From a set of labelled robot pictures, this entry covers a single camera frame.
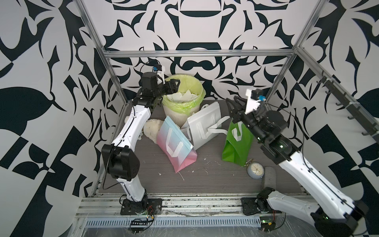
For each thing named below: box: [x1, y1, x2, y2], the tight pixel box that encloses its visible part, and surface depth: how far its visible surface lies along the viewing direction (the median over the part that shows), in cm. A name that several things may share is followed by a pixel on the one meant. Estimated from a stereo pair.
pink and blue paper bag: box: [156, 115, 198, 174], surface depth 79 cm
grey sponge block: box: [263, 165, 277, 191], surface depth 81 cm
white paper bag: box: [180, 101, 230, 151], surface depth 85 cm
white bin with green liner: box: [160, 74, 206, 127], surface depth 89 cm
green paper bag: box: [221, 120, 255, 167], surface depth 79 cm
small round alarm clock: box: [244, 158, 266, 180], surface depth 84 cm
